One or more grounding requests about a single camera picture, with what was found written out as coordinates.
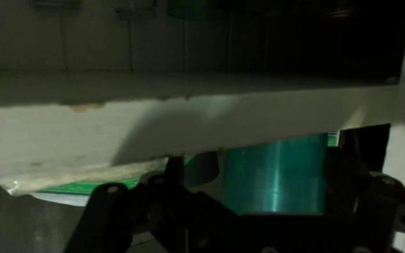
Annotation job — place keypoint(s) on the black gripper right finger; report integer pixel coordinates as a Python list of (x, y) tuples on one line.
[(347, 183)]

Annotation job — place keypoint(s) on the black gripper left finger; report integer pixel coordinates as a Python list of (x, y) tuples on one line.
[(174, 171)]

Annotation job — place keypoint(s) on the translucent teal cup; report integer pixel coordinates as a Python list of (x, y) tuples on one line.
[(277, 173)]

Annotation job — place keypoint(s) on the white shelf board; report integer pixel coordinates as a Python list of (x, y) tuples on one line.
[(118, 131)]

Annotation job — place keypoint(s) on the white plate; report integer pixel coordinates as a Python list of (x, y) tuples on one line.
[(56, 199)]

